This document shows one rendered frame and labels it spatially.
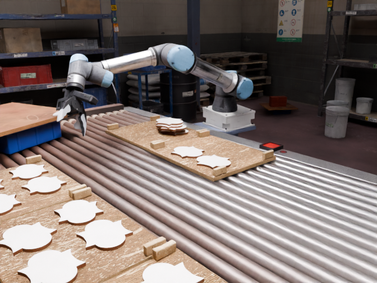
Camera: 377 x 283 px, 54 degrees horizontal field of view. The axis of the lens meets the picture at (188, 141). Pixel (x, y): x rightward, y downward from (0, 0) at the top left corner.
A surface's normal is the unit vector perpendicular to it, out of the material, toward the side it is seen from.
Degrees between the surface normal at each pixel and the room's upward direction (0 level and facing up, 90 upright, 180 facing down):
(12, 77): 90
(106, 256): 0
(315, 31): 90
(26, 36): 94
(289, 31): 90
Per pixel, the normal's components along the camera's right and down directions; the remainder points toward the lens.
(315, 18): -0.83, 0.18
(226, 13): 0.56, 0.25
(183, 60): 0.36, 0.29
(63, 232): -0.01, -0.95
